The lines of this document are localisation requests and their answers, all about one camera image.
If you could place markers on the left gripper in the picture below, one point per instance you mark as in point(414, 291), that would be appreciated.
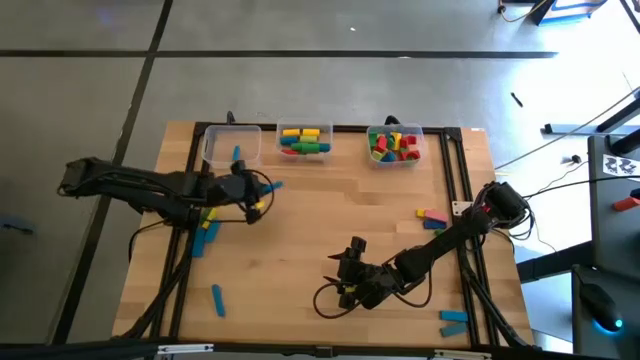
point(235, 190)

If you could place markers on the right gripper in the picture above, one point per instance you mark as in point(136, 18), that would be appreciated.
point(367, 285)

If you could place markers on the red cylinder block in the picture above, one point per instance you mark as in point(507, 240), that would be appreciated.
point(290, 152)

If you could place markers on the blue cylinder block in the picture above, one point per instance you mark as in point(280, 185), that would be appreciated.
point(289, 141)
point(323, 147)

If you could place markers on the green cylinder block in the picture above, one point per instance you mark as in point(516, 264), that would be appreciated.
point(303, 148)

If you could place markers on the yellow cylinder block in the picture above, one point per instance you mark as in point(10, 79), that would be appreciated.
point(311, 132)
point(291, 132)

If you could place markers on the lime cylinder block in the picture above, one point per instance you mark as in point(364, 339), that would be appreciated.
point(308, 139)

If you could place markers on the blue arch block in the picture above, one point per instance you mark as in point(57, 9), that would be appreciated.
point(213, 232)
point(389, 157)

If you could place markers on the red round-notch block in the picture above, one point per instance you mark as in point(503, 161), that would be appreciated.
point(414, 156)

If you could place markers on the yellow arch block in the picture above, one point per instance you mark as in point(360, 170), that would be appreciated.
point(396, 137)

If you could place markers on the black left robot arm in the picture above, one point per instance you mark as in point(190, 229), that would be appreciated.
point(125, 185)

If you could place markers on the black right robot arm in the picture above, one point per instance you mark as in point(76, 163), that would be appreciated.
point(450, 235)

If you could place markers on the clear plastic bin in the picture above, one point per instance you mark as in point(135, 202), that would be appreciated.
point(305, 157)
point(220, 150)
point(395, 164)

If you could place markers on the green arch block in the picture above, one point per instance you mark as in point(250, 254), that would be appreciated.
point(204, 216)

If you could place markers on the green long block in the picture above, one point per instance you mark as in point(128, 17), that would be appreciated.
point(440, 232)

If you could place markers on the pink long block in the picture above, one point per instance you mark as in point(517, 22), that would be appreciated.
point(436, 216)

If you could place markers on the silver metal plate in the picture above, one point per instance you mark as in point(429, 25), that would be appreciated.
point(462, 208)

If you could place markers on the silver aluminium extrusion piece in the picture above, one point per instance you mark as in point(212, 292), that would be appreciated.
point(462, 354)
point(185, 348)

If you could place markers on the black desk leg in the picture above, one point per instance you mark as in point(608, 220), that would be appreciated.
point(622, 116)
point(550, 262)

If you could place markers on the black marker pen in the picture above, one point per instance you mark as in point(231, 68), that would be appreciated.
point(516, 99)

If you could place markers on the black computer mouse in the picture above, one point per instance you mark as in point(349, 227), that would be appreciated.
point(597, 302)

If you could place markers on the black power adapter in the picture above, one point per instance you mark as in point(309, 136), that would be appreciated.
point(575, 159)

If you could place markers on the orange-red object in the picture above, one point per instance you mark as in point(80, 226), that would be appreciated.
point(625, 204)

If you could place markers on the printed paper sheet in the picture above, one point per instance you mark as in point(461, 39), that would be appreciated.
point(620, 165)

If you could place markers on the blue sign stand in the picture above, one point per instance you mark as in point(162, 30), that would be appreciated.
point(570, 6)

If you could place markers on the black frame knob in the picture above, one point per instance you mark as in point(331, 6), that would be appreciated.
point(392, 120)
point(230, 117)

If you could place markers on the black aluminium table frame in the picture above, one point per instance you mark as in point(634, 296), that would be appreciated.
point(350, 129)

